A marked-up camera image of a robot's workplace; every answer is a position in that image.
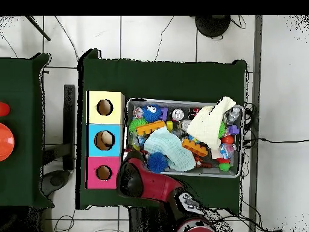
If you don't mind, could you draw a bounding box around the wooden box with three holes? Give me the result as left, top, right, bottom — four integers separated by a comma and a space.
86, 91, 126, 189

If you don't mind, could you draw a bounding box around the shallow clear mesh bin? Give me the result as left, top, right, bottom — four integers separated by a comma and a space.
125, 98, 244, 179

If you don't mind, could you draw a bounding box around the long orange toy brick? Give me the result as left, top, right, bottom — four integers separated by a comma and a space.
136, 120, 167, 137

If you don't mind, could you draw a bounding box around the blue spiky ball with eyes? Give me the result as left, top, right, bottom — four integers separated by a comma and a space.
143, 104, 164, 123

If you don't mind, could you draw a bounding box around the pale blue waffle cloth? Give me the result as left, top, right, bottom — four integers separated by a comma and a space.
144, 127, 196, 172

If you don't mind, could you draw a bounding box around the black drink can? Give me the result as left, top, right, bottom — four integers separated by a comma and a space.
171, 108, 186, 121

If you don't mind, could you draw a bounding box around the silver drink can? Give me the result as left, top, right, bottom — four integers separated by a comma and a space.
180, 119, 193, 132

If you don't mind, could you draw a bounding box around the plain blue spiky ball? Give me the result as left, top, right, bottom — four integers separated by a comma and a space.
147, 152, 169, 174

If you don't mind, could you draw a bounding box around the orange toy brick with studs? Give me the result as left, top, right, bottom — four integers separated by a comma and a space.
182, 138, 209, 158

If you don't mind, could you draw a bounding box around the cream yellow knitted cloth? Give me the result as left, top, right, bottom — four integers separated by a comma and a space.
186, 96, 237, 146

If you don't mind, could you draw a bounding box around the black upright panel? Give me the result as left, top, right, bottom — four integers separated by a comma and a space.
63, 84, 77, 171

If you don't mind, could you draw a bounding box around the grey round floor base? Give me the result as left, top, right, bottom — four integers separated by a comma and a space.
40, 169, 71, 195

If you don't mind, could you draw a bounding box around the black round stand base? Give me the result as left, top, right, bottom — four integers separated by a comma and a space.
195, 15, 232, 39

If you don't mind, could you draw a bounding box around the dark green side table cloth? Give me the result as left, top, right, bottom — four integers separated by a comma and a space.
0, 53, 53, 210

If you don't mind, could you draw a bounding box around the orange disc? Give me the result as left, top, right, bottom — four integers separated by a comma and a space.
0, 123, 15, 163

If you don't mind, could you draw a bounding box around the small red object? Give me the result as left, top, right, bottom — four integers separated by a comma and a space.
0, 101, 10, 117

